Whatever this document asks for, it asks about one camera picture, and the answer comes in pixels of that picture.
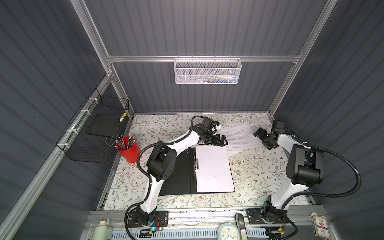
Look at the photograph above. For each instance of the white plastic bottle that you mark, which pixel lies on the white plastic bottle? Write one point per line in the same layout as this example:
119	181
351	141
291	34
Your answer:
103	231

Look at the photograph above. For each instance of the orange black file folder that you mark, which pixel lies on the orange black file folder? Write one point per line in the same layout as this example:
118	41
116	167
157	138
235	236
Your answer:
183	179

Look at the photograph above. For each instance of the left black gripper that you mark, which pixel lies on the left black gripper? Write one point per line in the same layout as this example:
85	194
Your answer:
216	142

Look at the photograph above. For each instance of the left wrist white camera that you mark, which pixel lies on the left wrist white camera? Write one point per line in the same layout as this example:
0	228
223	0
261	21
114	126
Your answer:
216	126

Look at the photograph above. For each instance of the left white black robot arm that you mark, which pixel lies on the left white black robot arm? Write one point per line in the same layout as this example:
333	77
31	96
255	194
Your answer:
157	161

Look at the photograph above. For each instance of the card box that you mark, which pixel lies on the card box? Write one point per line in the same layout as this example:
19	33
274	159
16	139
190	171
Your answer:
321	227

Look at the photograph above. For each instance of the black handle tool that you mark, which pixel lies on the black handle tool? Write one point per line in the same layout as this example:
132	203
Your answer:
241	226

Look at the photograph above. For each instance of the black wire mesh basket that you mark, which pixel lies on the black wire mesh basket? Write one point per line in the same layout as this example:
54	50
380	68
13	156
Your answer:
94	134

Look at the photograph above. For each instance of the white paper sheet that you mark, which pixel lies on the white paper sheet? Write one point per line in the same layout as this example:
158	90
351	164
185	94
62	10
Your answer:
213	171

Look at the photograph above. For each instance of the paper sheet with technical drawing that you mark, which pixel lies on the paper sheet with technical drawing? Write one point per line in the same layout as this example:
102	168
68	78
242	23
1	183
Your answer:
255	127

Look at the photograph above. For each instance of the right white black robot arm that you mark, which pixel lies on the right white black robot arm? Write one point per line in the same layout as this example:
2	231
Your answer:
305	168

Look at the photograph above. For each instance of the yellow marker in black basket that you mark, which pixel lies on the yellow marker in black basket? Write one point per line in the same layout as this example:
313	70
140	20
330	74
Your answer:
124	115

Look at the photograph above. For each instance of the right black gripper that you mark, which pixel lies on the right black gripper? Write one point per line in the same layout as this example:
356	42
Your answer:
269	145

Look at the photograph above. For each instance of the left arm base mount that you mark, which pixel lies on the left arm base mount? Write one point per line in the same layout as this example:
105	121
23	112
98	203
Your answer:
156	218

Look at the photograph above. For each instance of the red pencil cup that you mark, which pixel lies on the red pencil cup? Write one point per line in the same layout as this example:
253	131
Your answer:
128	148

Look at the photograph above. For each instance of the small white clock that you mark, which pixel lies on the small white clock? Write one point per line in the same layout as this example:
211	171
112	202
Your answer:
227	231

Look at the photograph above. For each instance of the printed paper sheet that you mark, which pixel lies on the printed paper sheet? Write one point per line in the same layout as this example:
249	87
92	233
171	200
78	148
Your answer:
240	138

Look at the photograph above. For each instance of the white wire mesh basket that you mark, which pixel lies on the white wire mesh basket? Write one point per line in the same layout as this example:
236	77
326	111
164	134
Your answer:
207	71

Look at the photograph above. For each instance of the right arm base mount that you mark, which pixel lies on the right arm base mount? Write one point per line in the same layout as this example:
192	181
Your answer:
255	217

